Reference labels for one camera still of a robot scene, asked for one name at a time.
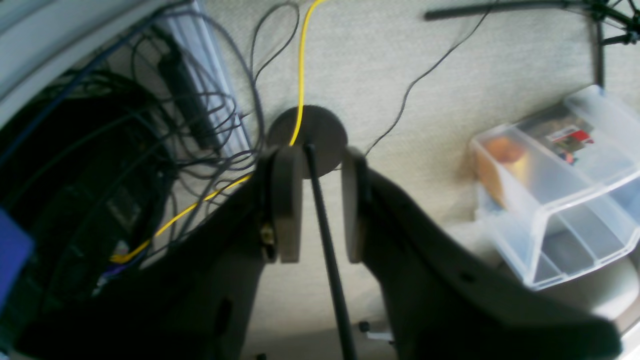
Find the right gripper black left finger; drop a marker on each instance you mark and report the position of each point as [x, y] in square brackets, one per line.
[195, 302]

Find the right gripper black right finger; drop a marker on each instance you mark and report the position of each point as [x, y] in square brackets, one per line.
[443, 303]

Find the clear plastic storage bin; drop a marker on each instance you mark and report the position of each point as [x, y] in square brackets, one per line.
[559, 190]

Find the black stand pole with base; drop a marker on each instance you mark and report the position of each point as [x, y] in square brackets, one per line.
[322, 137]

